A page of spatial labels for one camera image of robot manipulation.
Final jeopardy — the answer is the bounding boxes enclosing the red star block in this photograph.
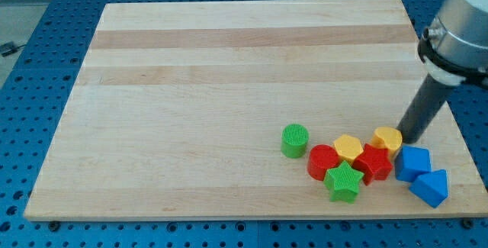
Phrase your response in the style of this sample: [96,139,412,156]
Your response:
[352,143,393,185]

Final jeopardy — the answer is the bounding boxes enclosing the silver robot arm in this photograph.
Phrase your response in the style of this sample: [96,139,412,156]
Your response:
[418,0,487,89]

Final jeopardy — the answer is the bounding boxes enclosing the wooden board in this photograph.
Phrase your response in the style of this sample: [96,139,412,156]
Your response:
[24,0,487,221]

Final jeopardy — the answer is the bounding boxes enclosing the red cylinder block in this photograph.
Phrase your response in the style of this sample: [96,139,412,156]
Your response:
[307,144,339,181]

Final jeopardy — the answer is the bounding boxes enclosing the green star block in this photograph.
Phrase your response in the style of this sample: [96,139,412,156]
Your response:
[323,161,364,204]

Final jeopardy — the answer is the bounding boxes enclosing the blue cube block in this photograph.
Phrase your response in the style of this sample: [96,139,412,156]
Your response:
[394,146,432,182]

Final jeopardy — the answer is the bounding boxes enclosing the green cylinder block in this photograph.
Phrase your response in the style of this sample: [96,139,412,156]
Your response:
[281,124,309,159]

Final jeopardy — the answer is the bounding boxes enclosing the blue triangle block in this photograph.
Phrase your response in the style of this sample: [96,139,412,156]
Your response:
[409,169,449,208]

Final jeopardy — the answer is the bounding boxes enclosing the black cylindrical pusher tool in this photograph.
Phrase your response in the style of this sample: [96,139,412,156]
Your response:
[396,75,454,144]

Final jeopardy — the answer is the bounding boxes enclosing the yellow hexagon block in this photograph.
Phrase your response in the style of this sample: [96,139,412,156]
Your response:
[332,134,364,164]

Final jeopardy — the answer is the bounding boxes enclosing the yellow heart block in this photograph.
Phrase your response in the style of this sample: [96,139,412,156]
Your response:
[370,127,403,159]

